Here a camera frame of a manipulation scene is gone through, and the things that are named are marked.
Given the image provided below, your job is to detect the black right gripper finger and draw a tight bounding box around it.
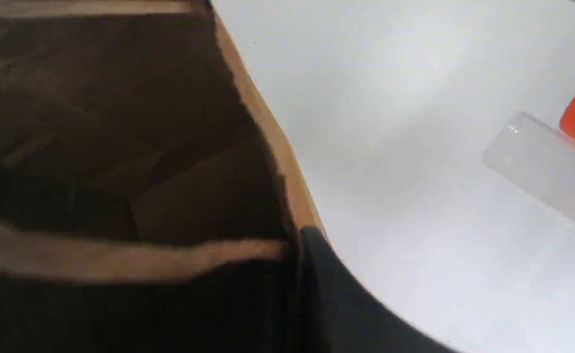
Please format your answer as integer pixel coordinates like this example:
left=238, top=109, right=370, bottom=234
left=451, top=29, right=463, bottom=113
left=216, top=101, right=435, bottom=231
left=299, top=227, right=450, bottom=353

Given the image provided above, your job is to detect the brown paper bag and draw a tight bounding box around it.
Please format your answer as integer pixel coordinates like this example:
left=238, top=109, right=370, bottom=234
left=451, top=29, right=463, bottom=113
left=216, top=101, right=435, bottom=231
left=0, top=0, right=321, bottom=353

